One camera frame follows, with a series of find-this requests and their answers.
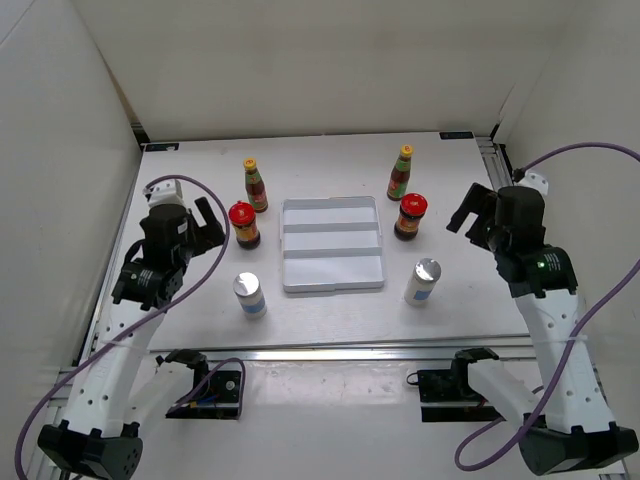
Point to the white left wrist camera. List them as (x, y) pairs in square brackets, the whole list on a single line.
[(166, 192)]

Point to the blue table label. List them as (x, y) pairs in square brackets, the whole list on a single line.
[(456, 135), (161, 147)]

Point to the red-lid chili jar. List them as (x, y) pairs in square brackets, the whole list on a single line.
[(243, 219), (412, 208)]

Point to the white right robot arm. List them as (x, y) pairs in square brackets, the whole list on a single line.
[(569, 426)]

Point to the left blue table label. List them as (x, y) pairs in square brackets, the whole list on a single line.
[(161, 147)]

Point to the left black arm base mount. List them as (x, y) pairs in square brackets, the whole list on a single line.
[(217, 392)]

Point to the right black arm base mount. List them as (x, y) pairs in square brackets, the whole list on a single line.
[(445, 395)]

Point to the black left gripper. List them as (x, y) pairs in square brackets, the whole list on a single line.
[(208, 236)]

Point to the yellow-cap sauce bottle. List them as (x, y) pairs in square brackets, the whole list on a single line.
[(254, 186), (400, 174)]

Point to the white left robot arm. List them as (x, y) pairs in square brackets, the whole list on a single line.
[(97, 437)]

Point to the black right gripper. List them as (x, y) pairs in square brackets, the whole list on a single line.
[(479, 201)]

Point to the right blue table label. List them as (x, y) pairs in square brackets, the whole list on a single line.
[(456, 135)]

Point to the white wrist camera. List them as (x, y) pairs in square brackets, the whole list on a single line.
[(536, 181), (166, 192)]

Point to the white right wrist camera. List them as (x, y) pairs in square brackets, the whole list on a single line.
[(536, 181)]

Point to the white divided plastic tray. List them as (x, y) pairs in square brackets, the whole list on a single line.
[(331, 245)]

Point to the silver-lid white shaker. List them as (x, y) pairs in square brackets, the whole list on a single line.
[(425, 275), (248, 291)]

